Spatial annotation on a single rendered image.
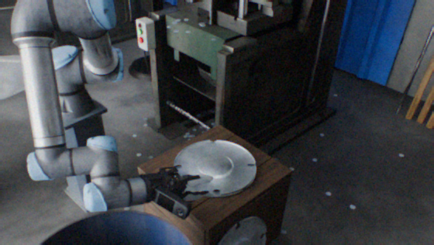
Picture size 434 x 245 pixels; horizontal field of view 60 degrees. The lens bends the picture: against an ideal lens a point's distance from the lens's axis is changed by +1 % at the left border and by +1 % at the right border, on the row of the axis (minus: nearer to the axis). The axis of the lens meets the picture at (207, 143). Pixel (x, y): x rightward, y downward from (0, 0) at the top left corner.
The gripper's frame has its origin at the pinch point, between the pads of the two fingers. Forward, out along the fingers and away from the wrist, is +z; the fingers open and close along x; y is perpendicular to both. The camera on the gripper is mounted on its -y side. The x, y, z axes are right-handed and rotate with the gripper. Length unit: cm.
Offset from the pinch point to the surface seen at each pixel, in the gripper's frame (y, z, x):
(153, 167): 25.5, -6.3, 10.6
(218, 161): 16.2, 13.7, 3.7
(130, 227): -3.0, -24.1, 8.0
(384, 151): 23, 123, 13
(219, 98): 47, 29, -5
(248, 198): -2.4, 15.2, 5.0
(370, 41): 87, 161, -26
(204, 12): 72, 27, -34
